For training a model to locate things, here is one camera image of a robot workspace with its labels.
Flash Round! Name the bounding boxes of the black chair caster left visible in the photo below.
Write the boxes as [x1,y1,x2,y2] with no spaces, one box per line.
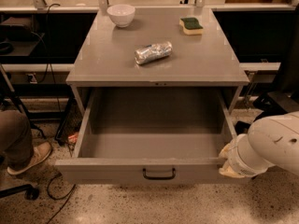
[0,184,39,200]

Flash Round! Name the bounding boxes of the grey top drawer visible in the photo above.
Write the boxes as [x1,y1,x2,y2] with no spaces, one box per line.
[56,88,235,185]

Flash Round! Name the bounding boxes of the red snack packet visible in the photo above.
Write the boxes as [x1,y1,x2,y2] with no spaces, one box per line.
[67,133,78,144]

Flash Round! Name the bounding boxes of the grey metal drawer cabinet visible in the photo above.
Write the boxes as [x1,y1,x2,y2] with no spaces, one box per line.
[66,7,248,109]

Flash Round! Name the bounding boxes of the yellow green sponge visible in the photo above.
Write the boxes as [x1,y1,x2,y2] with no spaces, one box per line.
[179,17,203,35]

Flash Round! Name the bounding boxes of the crushed silver can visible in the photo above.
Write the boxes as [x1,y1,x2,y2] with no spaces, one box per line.
[135,41,173,65]

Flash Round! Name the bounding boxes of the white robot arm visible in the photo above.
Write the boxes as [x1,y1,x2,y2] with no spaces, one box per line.
[219,111,299,178]

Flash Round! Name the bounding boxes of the white ceramic bowl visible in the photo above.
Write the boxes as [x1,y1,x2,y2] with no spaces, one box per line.
[107,5,135,27]

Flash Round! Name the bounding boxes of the black floor cable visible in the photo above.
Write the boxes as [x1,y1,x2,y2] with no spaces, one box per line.
[45,171,78,224]

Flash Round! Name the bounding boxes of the black office chair base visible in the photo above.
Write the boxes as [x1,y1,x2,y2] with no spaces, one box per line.
[234,91,299,135]

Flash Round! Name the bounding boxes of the tan shoe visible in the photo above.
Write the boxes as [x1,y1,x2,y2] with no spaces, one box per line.
[7,142,51,175]

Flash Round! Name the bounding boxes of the person leg brown trousers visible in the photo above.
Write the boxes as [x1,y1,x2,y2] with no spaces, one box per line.
[0,110,34,171]

